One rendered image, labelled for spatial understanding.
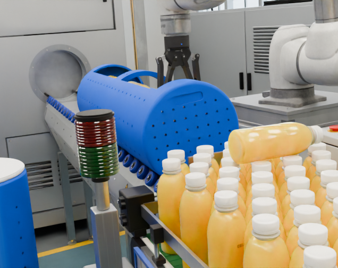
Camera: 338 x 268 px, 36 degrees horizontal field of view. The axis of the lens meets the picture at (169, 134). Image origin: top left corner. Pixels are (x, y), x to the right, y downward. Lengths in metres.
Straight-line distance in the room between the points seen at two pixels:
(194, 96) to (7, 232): 0.60
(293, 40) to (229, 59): 1.98
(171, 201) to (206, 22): 3.00
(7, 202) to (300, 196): 0.78
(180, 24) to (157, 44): 5.43
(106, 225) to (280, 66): 1.13
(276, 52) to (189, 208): 0.98
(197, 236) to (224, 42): 2.92
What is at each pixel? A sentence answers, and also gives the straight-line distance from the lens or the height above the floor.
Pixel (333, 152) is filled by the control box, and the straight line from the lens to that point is 1.28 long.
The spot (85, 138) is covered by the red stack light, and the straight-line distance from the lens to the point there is 0.80.
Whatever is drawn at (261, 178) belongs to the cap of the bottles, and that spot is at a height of 1.10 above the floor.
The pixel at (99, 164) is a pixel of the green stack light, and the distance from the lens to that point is 0.80.
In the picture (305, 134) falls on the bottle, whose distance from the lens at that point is 1.09.
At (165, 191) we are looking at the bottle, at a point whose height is 1.04.
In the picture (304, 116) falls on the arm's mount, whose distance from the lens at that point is 1.79.
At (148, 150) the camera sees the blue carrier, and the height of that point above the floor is 1.07.
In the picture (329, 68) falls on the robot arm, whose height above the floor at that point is 1.21.
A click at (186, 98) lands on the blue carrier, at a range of 1.36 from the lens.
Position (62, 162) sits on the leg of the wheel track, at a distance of 3.32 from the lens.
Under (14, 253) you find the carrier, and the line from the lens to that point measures 1.42.
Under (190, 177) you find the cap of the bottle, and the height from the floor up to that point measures 1.10.
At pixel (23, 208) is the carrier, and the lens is 1.41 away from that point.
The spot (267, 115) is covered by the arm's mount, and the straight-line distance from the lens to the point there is 1.82.
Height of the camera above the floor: 1.39
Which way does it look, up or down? 12 degrees down
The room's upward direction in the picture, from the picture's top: 4 degrees counter-clockwise
